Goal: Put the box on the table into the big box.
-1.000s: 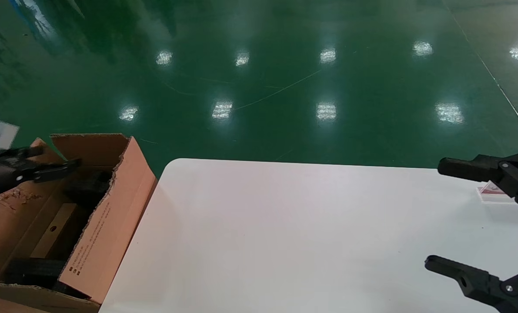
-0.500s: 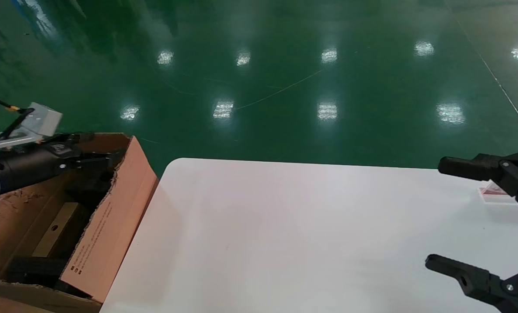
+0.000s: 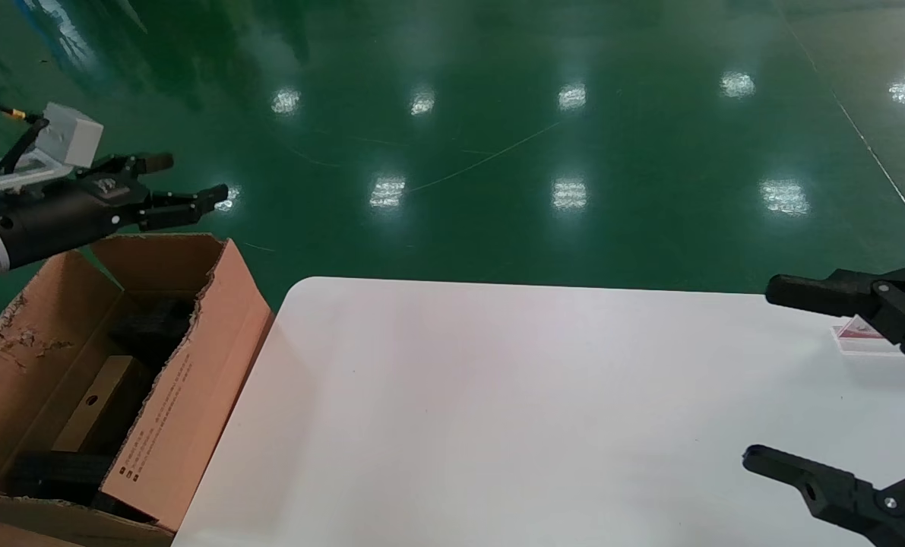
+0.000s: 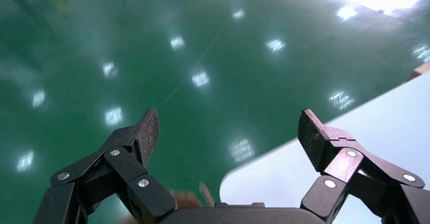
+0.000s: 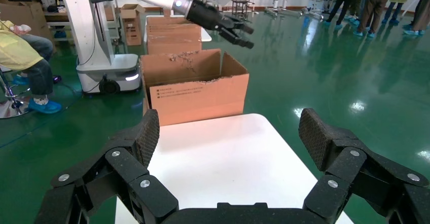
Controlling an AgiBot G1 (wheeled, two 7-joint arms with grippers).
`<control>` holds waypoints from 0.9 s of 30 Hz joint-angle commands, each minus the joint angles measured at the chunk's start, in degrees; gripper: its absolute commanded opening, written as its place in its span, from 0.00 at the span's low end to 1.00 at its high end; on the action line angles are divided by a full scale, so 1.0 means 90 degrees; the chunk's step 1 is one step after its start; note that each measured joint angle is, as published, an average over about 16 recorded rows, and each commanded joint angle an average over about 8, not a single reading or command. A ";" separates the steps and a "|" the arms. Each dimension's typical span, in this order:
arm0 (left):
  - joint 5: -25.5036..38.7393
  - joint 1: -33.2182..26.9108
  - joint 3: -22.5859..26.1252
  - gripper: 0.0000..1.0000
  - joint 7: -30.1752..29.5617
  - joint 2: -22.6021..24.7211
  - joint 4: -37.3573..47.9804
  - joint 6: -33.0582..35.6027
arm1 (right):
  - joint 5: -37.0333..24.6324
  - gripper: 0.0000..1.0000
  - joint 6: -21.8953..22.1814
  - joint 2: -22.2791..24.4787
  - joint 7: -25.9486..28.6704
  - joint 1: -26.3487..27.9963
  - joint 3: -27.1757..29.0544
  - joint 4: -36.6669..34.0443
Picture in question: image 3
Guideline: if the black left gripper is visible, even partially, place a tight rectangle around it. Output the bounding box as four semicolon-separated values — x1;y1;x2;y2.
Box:
0;152;229;268

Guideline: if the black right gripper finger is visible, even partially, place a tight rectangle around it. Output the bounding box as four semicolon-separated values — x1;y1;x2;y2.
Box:
741;445;905;547
764;266;905;381

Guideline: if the small brown cardboard box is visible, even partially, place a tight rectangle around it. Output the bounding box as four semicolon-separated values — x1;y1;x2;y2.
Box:
51;355;153;455

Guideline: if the big open cardboard box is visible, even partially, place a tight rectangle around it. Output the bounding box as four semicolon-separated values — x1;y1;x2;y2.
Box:
0;232;275;547

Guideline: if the small red white card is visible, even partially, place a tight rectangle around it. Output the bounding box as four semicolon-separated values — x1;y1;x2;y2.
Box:
832;318;903;356

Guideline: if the black foam block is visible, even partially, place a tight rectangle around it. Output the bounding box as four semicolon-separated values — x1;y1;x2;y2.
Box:
8;452;120;508
109;298;199;359

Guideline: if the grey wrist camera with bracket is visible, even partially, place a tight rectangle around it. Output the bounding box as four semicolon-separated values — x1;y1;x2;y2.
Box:
0;103;105;194

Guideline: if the black looped cable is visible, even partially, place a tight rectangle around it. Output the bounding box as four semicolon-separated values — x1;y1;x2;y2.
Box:
0;118;49;180

